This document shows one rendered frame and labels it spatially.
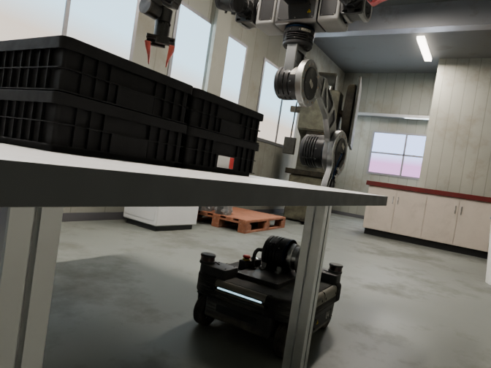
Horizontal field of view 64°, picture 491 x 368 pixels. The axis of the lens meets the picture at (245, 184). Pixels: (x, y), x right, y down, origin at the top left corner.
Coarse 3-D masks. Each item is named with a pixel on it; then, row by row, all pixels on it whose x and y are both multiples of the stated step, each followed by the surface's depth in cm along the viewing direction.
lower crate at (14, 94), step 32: (0, 96) 89; (32, 96) 82; (64, 96) 79; (0, 128) 91; (32, 128) 83; (64, 128) 81; (96, 128) 87; (128, 128) 95; (160, 128) 103; (128, 160) 97; (160, 160) 104
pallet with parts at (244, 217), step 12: (216, 216) 473; (228, 216) 469; (240, 216) 487; (252, 216) 506; (264, 216) 528; (276, 216) 550; (240, 228) 457; (252, 228) 493; (264, 228) 502; (276, 228) 536
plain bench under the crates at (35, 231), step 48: (0, 144) 77; (0, 192) 33; (48, 192) 36; (96, 192) 41; (144, 192) 46; (192, 192) 54; (240, 192) 65; (288, 192) 81; (336, 192) 108; (0, 240) 39; (48, 240) 42; (0, 288) 39; (48, 288) 43; (0, 336) 39; (288, 336) 122
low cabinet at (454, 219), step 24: (384, 192) 619; (408, 192) 601; (432, 192) 582; (384, 216) 617; (408, 216) 599; (432, 216) 583; (456, 216) 567; (480, 216) 552; (408, 240) 603; (432, 240) 582; (456, 240) 566; (480, 240) 551
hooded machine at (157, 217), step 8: (128, 208) 406; (136, 208) 399; (144, 208) 393; (152, 208) 386; (160, 208) 385; (168, 208) 393; (176, 208) 403; (184, 208) 412; (192, 208) 422; (128, 216) 406; (136, 216) 399; (144, 216) 392; (152, 216) 386; (160, 216) 386; (168, 216) 395; (176, 216) 404; (184, 216) 414; (192, 216) 424; (136, 224) 404; (144, 224) 397; (152, 224) 386; (160, 224) 388; (168, 224) 397; (176, 224) 406; (184, 224) 416; (192, 224) 426
